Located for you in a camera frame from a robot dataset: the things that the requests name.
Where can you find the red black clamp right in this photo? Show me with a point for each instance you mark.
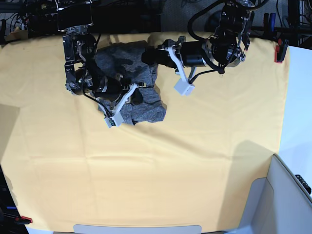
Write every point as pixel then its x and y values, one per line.
pixel 280 50

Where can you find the red black clamp left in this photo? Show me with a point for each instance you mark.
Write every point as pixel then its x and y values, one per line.
pixel 21 220

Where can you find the grey long-sleeve T-shirt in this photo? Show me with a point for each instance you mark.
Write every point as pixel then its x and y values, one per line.
pixel 125 59

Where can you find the white plastic tray edge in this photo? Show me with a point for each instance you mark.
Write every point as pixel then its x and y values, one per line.
pixel 88 229

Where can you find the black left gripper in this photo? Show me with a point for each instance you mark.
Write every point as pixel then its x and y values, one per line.
pixel 193 53

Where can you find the yellow table cloth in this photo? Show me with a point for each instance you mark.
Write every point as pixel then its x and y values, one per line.
pixel 64 166

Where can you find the white cardboard box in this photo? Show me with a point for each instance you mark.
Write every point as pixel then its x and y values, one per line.
pixel 277 204

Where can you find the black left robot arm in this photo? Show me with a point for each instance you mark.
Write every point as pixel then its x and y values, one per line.
pixel 217 51

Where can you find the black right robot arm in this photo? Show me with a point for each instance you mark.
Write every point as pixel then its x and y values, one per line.
pixel 83 76

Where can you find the red black clamp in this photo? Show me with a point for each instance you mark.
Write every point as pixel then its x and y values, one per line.
pixel 280 50
pixel 21 220

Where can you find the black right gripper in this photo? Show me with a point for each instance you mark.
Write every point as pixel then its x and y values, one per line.
pixel 111 90

